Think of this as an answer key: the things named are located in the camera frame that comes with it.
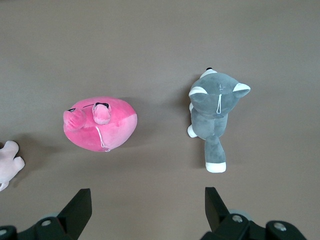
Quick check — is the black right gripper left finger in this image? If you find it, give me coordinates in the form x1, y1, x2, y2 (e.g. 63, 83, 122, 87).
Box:
21, 188, 93, 240

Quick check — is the hot pink round plush toy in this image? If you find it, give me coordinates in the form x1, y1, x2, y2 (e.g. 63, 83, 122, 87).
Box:
62, 96, 139, 153

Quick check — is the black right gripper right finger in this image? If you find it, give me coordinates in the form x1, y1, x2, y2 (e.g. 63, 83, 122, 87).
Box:
199, 186, 266, 240

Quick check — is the grey husky plush toy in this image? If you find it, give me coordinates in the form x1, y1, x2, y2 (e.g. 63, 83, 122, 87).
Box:
186, 66, 252, 174

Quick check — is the pale pink dog plush toy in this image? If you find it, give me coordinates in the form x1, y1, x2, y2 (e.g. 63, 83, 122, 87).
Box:
0, 140, 26, 192

